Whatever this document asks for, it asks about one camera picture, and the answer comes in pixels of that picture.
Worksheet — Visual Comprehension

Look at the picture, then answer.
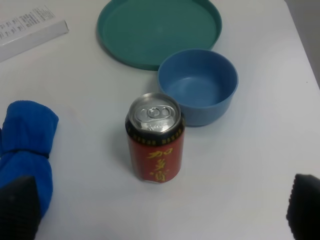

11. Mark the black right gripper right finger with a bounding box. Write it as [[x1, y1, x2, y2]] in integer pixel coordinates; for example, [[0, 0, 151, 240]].
[[286, 174, 320, 240]]

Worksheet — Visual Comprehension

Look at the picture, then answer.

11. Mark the red drink can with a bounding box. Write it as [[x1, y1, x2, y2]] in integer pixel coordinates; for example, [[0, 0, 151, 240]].
[[125, 92, 185, 184]]

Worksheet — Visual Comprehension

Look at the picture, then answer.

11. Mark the blue bowl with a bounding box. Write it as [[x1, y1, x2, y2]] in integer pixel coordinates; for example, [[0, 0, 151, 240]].
[[157, 49, 239, 127]]

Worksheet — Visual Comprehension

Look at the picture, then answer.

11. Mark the blue rolled cloth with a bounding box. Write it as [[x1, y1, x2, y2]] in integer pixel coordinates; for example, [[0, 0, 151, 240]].
[[0, 100, 59, 216]]

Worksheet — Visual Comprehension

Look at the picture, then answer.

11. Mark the white cardboard box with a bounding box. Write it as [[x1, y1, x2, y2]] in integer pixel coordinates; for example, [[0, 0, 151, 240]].
[[0, 5, 69, 62]]

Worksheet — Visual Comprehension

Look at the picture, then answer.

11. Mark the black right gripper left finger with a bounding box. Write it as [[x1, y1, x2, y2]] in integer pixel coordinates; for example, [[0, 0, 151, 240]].
[[0, 176, 41, 240]]

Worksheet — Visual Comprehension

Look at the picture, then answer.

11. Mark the teal round plate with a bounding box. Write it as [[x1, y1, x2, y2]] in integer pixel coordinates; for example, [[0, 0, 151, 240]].
[[96, 0, 223, 71]]

